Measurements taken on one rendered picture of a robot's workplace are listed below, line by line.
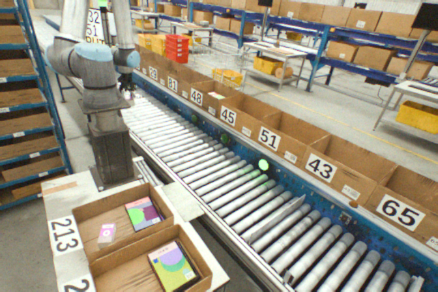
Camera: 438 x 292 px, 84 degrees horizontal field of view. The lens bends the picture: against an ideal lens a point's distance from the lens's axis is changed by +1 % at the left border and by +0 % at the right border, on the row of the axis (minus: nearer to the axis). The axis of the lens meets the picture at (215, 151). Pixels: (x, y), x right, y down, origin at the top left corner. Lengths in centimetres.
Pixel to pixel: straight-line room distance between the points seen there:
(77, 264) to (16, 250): 124
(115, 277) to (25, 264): 125
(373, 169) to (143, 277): 137
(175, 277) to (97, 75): 93
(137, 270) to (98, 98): 79
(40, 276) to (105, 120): 128
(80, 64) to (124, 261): 88
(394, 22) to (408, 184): 459
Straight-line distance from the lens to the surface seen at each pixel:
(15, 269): 233
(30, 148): 239
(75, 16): 145
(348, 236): 149
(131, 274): 114
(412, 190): 170
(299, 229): 140
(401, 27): 595
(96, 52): 126
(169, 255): 112
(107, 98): 129
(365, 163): 171
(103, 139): 137
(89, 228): 133
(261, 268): 120
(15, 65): 216
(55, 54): 143
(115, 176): 152
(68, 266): 125
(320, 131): 176
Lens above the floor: 174
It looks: 33 degrees down
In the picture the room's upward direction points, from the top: 6 degrees clockwise
